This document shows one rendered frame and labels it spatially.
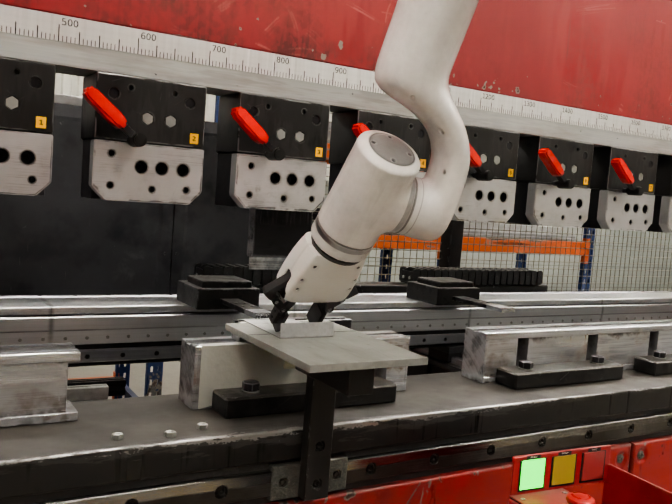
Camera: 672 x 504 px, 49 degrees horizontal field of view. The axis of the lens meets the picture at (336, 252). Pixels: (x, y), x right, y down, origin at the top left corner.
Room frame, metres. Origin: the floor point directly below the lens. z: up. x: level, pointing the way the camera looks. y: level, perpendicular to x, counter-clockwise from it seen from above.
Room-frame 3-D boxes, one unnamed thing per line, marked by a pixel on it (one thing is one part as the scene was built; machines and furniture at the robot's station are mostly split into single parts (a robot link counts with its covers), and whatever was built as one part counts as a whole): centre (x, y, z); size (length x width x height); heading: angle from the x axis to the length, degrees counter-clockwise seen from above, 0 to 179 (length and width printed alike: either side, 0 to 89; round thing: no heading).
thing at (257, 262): (1.16, 0.09, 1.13); 0.10 x 0.02 x 0.10; 121
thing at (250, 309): (1.29, 0.17, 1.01); 0.26 x 0.12 x 0.05; 31
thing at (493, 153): (1.35, -0.23, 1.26); 0.15 x 0.09 x 0.17; 121
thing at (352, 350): (1.03, 0.01, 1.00); 0.26 x 0.18 x 0.01; 31
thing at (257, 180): (1.14, 0.11, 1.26); 0.15 x 0.09 x 0.17; 121
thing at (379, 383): (1.13, 0.03, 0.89); 0.30 x 0.05 x 0.03; 121
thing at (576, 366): (1.42, -0.46, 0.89); 0.30 x 0.05 x 0.03; 121
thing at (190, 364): (1.18, 0.04, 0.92); 0.39 x 0.06 x 0.10; 121
